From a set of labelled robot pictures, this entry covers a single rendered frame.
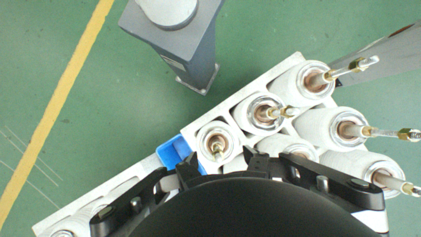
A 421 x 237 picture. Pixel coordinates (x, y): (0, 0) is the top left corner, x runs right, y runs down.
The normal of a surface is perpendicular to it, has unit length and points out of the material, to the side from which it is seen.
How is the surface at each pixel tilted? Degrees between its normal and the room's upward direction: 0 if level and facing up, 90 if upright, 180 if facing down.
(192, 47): 0
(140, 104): 0
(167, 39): 0
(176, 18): 91
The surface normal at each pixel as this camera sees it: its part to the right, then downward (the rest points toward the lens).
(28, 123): -0.04, 0.00
